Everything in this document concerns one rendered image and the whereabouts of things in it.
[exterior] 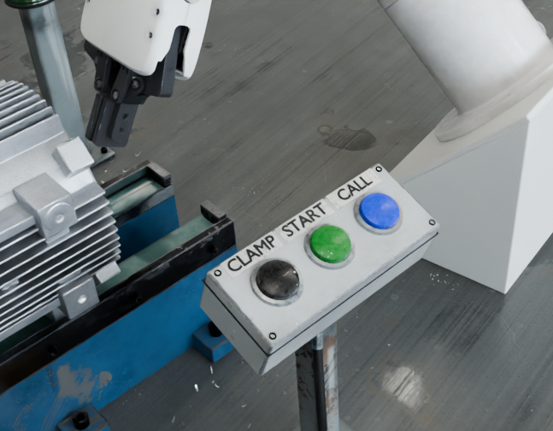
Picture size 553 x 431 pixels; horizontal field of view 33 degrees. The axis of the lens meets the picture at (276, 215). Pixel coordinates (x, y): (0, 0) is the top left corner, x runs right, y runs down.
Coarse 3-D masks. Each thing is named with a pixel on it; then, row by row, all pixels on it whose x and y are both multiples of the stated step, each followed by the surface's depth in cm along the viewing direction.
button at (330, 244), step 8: (320, 232) 65; (328, 232) 65; (336, 232) 65; (344, 232) 65; (312, 240) 65; (320, 240) 65; (328, 240) 65; (336, 240) 65; (344, 240) 65; (312, 248) 64; (320, 248) 64; (328, 248) 64; (336, 248) 64; (344, 248) 65; (320, 256) 64; (328, 256) 64; (336, 256) 64; (344, 256) 64
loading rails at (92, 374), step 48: (144, 192) 95; (144, 240) 97; (192, 240) 87; (96, 288) 85; (144, 288) 85; (192, 288) 90; (48, 336) 79; (96, 336) 83; (144, 336) 88; (192, 336) 93; (0, 384) 78; (48, 384) 82; (96, 384) 86
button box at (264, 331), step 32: (352, 192) 68; (384, 192) 69; (288, 224) 66; (320, 224) 66; (352, 224) 67; (416, 224) 68; (256, 256) 64; (288, 256) 64; (352, 256) 65; (384, 256) 66; (416, 256) 70; (224, 288) 62; (256, 288) 62; (320, 288) 63; (352, 288) 64; (224, 320) 64; (256, 320) 61; (288, 320) 61; (320, 320) 64; (256, 352) 62; (288, 352) 65
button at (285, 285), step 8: (264, 264) 63; (272, 264) 63; (280, 264) 63; (288, 264) 63; (264, 272) 62; (272, 272) 62; (280, 272) 62; (288, 272) 63; (296, 272) 63; (256, 280) 62; (264, 280) 62; (272, 280) 62; (280, 280) 62; (288, 280) 62; (296, 280) 62; (264, 288) 62; (272, 288) 62; (280, 288) 62; (288, 288) 62; (296, 288) 62; (272, 296) 62; (280, 296) 62; (288, 296) 62
